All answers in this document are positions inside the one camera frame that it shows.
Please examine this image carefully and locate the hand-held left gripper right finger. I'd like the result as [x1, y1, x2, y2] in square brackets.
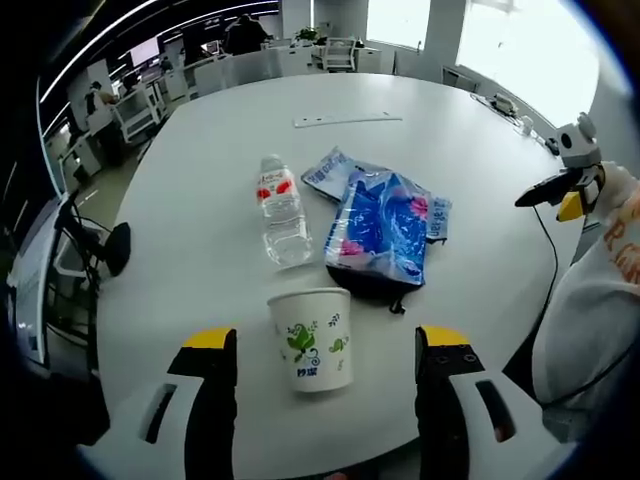
[414, 324, 569, 480]

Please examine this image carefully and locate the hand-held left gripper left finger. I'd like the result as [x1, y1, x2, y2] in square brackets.
[77, 327, 239, 480]

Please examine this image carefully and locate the white paper cup green print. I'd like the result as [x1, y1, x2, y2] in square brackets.
[266, 287, 355, 394]

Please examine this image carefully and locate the black zipper pouch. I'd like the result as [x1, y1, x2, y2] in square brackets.
[325, 234, 450, 315]

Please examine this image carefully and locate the blue and pink snack bag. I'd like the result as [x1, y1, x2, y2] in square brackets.
[323, 167, 434, 287]

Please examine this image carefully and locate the clear plastic water bottle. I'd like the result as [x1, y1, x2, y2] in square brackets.
[255, 153, 316, 272]

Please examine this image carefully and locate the light blue wipes packet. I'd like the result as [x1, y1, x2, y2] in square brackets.
[300, 145, 362, 202]

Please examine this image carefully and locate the white tabletop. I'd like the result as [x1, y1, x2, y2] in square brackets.
[94, 73, 572, 480]

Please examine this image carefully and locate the white device on table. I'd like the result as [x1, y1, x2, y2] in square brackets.
[485, 93, 519, 117]

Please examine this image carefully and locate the black office chair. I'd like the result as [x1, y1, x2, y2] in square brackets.
[52, 197, 133, 279]

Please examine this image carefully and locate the white ruler strip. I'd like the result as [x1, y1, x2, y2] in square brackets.
[292, 111, 404, 129]

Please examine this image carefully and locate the white shelf cart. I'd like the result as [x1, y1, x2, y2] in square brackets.
[323, 37, 359, 71]

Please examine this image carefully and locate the white rolling cart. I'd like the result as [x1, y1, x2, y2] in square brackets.
[112, 82, 169, 143]

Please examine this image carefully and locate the black cable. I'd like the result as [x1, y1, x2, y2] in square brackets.
[531, 204, 560, 306]

